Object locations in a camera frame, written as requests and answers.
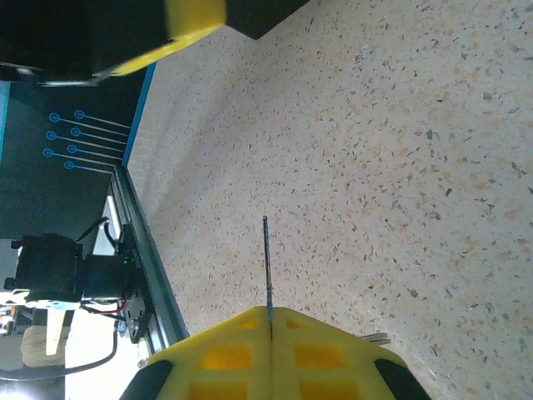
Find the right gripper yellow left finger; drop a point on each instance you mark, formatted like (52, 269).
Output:
(225, 358)

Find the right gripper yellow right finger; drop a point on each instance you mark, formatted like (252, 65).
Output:
(325, 358)

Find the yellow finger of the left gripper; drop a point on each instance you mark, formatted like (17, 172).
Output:
(195, 21)

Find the black rectangular box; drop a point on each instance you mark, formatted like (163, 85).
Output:
(266, 16)

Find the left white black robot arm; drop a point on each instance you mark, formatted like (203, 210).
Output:
(46, 266)

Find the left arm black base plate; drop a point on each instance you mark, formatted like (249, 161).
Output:
(135, 291)

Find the aluminium frame rail with bases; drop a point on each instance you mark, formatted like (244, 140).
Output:
(154, 271)

